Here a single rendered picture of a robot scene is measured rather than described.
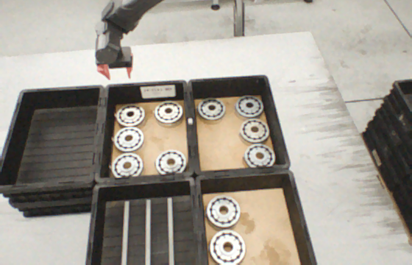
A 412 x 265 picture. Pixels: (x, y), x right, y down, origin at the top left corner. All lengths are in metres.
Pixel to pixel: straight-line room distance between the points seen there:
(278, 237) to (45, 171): 0.79
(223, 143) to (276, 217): 0.32
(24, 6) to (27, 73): 1.81
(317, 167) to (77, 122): 0.92
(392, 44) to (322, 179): 1.99
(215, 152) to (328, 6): 2.40
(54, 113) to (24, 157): 0.20
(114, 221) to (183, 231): 0.22
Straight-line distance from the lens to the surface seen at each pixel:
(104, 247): 1.13
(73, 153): 1.31
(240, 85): 1.34
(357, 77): 2.83
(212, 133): 1.27
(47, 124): 1.42
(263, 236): 1.12
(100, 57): 0.98
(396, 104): 1.99
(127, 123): 1.29
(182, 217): 1.13
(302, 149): 1.44
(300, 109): 1.56
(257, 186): 1.15
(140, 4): 0.90
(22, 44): 3.20
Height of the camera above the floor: 1.88
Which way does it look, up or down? 54 degrees down
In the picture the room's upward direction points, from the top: straight up
